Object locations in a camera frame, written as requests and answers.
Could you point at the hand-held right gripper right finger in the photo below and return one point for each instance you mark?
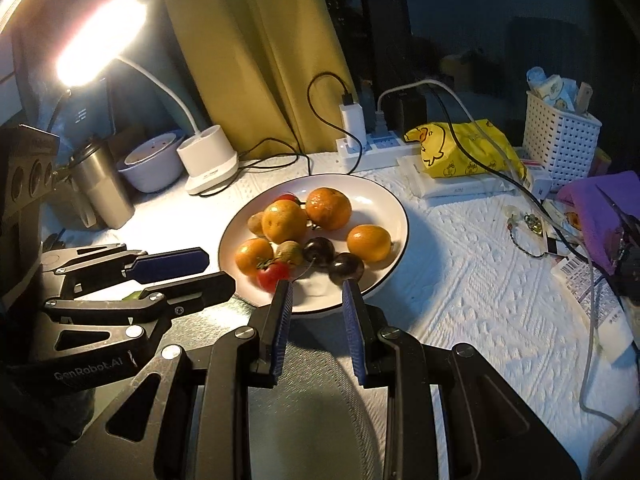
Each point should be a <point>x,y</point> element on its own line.
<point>352,335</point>

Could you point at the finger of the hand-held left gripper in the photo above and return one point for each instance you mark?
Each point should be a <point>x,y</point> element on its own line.
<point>170,265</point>
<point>200,290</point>

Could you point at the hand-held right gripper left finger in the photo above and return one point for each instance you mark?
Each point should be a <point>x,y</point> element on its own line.
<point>277,335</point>

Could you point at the red cherry tomato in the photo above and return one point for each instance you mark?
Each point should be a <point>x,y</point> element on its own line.
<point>272,276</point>
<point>287,197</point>

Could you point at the orange mandarin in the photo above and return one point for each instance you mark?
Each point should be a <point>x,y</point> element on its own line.
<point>369,242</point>
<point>284,221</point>
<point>254,256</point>
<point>328,208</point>

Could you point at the dark cherry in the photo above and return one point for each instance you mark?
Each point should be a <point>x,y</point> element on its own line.
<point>348,266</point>
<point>319,251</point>

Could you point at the white plate with dark rim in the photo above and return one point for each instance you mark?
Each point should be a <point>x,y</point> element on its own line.
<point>390,220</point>

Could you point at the stainless steel tumbler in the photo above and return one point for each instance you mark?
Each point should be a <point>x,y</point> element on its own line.
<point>102,185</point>

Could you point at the round dark grey mat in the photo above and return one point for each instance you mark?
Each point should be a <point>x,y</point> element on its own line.
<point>310,410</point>

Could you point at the purple bowl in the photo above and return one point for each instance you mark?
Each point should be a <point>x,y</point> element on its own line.
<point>150,170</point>

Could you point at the dark appliance with small display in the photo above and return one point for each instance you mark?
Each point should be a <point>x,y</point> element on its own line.
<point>95,110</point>

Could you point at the white desk lamp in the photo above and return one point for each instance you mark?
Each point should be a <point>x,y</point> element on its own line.
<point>207,155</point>

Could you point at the white wet wipes pack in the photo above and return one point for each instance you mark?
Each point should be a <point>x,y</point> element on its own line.
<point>450,187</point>

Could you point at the white power strip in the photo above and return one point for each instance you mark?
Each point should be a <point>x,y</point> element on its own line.
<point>380,147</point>

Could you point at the yellow printed bag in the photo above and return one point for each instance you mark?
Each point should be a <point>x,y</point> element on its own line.
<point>450,150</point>

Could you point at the white charger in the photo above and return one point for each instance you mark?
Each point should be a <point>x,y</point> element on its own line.
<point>353,120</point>

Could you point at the white printed paper packet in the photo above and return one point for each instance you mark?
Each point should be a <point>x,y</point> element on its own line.
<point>575,275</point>

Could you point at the black power adapter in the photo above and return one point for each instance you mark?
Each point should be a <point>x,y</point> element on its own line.
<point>410,110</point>

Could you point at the small white box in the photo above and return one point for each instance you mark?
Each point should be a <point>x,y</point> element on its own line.
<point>537,180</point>

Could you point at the yellow curtain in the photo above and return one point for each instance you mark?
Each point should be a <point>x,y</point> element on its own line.
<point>250,35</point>

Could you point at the purple cloth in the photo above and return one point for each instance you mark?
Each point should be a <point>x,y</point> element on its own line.
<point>595,210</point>

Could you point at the white plastic basket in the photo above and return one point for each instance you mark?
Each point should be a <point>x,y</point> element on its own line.
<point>555,135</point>

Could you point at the black device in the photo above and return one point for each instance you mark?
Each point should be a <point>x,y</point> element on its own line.
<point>630,265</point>

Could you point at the printed tissue packet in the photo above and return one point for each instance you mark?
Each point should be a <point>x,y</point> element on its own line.
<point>550,87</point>

